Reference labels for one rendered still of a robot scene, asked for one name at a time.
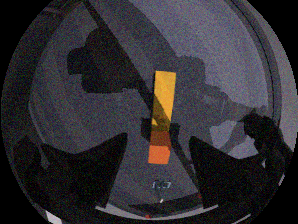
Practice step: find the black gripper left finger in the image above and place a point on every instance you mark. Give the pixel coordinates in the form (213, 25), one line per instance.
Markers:
(95, 169)

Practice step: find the yellow bar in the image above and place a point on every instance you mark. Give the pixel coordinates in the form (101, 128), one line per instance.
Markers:
(159, 144)

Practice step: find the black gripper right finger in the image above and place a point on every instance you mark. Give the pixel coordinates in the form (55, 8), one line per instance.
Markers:
(217, 172)

